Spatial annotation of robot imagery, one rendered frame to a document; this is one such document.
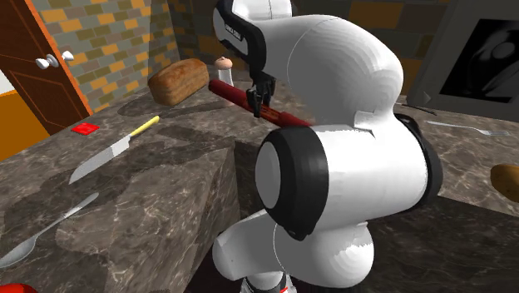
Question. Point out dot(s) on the small red flat square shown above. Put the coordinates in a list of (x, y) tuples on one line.
[(85, 128)]

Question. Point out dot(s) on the dark red rolling pin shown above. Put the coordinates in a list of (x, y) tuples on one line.
[(227, 92)]

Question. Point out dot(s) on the silver fork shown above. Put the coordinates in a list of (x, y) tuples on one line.
[(470, 128)]

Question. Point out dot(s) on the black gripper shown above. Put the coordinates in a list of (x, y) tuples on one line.
[(265, 83)]

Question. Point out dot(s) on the red round object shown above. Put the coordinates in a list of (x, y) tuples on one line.
[(16, 289)]

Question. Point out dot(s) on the brown door with white knobs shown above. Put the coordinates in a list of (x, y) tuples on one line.
[(36, 93)]

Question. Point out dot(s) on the grey appliance with dark window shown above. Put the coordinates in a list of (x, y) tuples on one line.
[(438, 61)]

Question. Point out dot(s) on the silver spoon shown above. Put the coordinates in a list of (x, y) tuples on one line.
[(18, 251)]

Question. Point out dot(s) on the brown bread loaf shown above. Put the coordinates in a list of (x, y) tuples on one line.
[(178, 83)]

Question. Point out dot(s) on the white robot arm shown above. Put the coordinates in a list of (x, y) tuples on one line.
[(348, 162)]

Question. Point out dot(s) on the brown potato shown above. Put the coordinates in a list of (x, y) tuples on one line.
[(507, 182)]

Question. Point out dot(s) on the white shaker with pink top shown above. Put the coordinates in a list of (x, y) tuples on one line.
[(224, 73)]

